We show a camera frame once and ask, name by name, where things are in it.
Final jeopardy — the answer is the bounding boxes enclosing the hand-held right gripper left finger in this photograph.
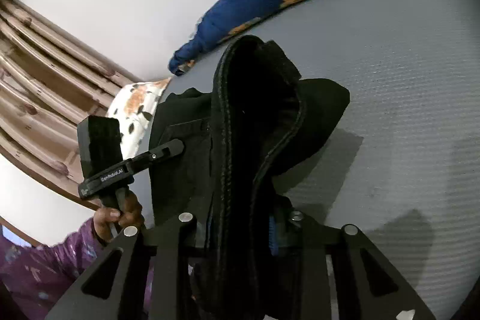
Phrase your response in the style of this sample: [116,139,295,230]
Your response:
[45,212,211,320]

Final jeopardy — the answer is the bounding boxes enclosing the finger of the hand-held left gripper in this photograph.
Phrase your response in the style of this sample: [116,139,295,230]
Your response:
[127,139,185,171]

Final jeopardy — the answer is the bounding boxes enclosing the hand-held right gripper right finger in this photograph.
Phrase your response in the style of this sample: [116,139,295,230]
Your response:
[268,209,438,320]

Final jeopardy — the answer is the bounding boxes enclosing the black pants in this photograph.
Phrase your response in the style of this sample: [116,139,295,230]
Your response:
[148,34,352,320]

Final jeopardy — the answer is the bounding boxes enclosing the person's left forearm purple sleeve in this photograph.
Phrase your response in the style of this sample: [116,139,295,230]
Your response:
[0,218,110,320]

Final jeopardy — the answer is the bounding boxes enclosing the person's left hand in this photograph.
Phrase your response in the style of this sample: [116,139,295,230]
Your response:
[92,189,145,244]

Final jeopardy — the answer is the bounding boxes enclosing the white floral pillow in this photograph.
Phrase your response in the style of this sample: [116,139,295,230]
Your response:
[106,77,173,160]

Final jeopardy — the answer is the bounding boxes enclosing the brown wooden panel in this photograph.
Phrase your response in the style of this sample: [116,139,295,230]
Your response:
[0,0,144,212]

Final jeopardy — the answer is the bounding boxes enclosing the grey textured mattress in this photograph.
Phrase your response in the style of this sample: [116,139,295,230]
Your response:
[127,0,480,320]

